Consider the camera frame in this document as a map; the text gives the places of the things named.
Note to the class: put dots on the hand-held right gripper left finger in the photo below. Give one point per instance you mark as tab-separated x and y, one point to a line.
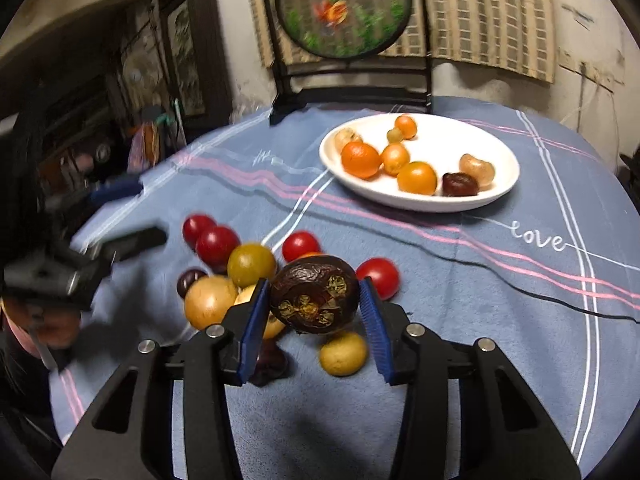
254	330

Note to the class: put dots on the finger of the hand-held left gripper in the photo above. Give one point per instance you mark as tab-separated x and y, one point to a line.
117	190
132	245

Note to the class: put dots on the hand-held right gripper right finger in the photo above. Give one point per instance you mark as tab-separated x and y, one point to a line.
376	330

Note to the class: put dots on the pale yellow round fruit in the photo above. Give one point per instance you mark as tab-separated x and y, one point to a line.
273	327

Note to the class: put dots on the small yellow fruit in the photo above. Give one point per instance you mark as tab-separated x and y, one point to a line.
343	354

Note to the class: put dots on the red tomato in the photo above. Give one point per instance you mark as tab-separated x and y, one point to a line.
299	245
382	275

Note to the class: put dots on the yellow-green round fruit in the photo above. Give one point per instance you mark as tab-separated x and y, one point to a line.
250	264

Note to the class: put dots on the small dark purple plum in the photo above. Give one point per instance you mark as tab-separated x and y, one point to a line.
189	282

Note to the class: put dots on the dark brown wrinkled passion fruit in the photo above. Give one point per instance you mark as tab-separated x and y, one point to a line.
314	292

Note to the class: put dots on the smooth orange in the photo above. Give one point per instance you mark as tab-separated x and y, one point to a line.
311	255
416	178

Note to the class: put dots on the dark maroon mangosteen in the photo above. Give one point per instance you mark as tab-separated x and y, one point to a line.
459	185

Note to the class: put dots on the large orange mandarin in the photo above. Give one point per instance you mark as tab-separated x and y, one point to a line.
360	160

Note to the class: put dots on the small orange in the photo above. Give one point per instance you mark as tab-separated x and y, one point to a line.
406	126
395	159

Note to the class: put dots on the beige round fruit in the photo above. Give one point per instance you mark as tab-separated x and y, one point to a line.
346	137
477	166

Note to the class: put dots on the small tan round fruit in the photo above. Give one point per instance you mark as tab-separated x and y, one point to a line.
394	135

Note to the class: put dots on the white oval plate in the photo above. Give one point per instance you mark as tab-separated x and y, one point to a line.
450	135

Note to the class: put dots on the person's left hand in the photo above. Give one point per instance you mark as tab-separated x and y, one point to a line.
50	327

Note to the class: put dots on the colourful cloth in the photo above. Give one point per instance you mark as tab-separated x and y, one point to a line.
145	142

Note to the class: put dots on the blue striped tablecloth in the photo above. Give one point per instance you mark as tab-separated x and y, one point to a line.
450	310

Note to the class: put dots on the dark framed painting panel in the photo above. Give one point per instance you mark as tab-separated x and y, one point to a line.
187	55

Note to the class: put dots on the round goldfish screen on stand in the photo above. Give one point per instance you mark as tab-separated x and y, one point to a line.
345	15

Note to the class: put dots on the beige checked curtain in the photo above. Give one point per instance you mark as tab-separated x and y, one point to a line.
490	20

